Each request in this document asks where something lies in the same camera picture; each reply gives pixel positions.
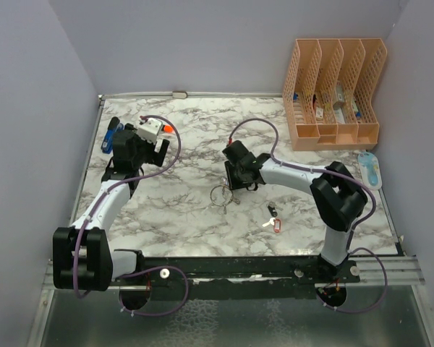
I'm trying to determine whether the silver keyring with clips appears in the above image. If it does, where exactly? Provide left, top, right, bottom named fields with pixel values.
left=209, top=178, right=240, bottom=215

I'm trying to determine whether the black key fob key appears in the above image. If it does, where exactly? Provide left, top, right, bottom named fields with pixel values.
left=267, top=202, right=282, bottom=218

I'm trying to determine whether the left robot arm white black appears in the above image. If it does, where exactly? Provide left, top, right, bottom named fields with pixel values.
left=52, top=130, right=170, bottom=294

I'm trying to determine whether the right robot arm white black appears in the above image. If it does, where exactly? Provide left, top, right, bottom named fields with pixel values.
left=223, top=140, right=368, bottom=283

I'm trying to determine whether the blue black stapler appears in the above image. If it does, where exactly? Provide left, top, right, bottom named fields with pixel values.
left=101, top=116, right=124, bottom=154

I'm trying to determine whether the black orange highlighter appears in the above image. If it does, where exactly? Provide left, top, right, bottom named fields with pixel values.
left=162, top=125, right=174, bottom=133

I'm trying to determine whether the white clip on back edge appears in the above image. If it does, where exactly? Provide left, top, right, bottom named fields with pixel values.
left=171, top=90, right=188, bottom=99

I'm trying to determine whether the orange plastic file organizer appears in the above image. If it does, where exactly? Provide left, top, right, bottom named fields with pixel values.
left=282, top=38, right=387, bottom=151

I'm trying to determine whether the blue item in blister pack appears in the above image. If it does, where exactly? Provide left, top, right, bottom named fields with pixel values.
left=357, top=151, right=382, bottom=190

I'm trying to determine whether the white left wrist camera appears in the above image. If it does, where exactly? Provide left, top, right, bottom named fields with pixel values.
left=137, top=119, right=163, bottom=144

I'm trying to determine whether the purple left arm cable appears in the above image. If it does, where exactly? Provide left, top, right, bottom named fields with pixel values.
left=72, top=114, right=190, bottom=318

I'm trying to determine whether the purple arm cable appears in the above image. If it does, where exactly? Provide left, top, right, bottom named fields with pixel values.
left=72, top=114, right=190, bottom=318
left=226, top=118, right=388, bottom=314

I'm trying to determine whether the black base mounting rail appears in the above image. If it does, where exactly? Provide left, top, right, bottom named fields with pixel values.
left=109, top=256, right=360, bottom=301

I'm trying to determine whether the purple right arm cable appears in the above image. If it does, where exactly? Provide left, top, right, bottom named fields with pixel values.
left=226, top=118, right=388, bottom=314

